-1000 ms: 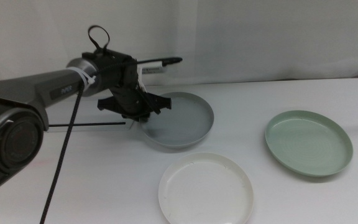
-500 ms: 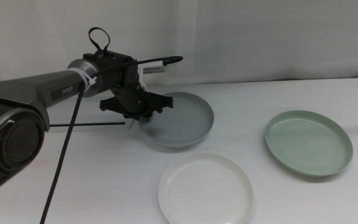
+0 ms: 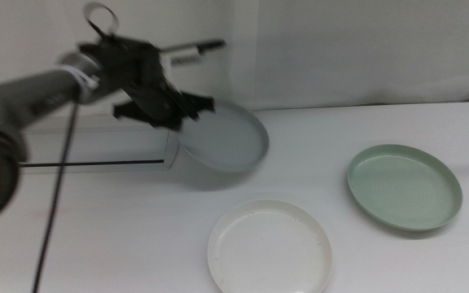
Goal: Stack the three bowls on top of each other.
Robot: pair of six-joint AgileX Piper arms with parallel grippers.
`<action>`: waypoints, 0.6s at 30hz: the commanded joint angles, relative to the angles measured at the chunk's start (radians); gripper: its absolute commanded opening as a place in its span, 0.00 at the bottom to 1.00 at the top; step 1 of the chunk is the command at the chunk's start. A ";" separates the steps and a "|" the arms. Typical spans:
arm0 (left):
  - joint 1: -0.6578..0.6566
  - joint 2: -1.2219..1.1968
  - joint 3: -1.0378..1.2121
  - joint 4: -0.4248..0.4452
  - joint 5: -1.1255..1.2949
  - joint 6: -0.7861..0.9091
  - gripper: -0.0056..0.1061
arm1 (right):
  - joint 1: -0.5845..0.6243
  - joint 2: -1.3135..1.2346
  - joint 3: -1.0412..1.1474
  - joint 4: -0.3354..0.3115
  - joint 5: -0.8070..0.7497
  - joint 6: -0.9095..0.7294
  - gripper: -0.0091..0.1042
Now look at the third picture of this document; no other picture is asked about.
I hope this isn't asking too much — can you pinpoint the grey shallow bowl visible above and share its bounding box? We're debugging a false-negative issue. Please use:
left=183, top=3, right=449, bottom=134
left=176, top=100, right=270, bottom=174

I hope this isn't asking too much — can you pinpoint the white shallow bowl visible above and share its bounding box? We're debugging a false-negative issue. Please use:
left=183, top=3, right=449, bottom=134
left=207, top=199, right=333, bottom=293

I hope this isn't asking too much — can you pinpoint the pale green shallow bowl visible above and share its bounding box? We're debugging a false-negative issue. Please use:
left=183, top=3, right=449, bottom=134
left=347, top=143, right=463, bottom=232

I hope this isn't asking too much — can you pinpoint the white backdrop curtain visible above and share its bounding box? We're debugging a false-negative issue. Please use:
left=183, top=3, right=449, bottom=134
left=0, top=0, right=469, bottom=121

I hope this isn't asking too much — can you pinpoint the black looped flat cable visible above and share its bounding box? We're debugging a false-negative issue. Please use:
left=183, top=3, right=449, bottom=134
left=82, top=2, right=121, bottom=40

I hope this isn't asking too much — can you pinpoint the silver table cable hatch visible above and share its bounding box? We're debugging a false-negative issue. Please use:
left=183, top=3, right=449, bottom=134
left=16, top=113, right=180, bottom=175

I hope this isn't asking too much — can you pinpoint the black braided camera cable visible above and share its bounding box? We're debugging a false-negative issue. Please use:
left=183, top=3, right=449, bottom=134
left=33, top=38, right=227, bottom=293

